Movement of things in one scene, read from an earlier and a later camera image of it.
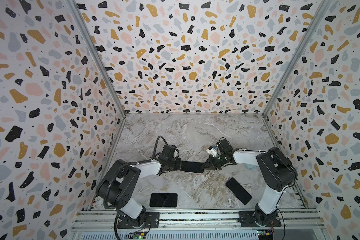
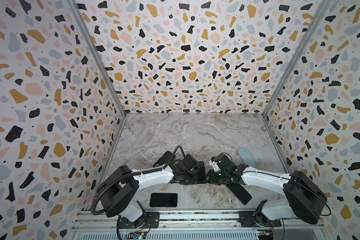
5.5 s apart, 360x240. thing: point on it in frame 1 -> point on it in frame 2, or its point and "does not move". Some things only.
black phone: x=243 y=196 does not move
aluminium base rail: x=94 y=224 does not move
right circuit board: x=265 y=234 does not move
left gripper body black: x=173 y=165 -> x=189 y=178
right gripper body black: x=214 y=161 -> x=215 y=175
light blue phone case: x=251 y=163 does not move
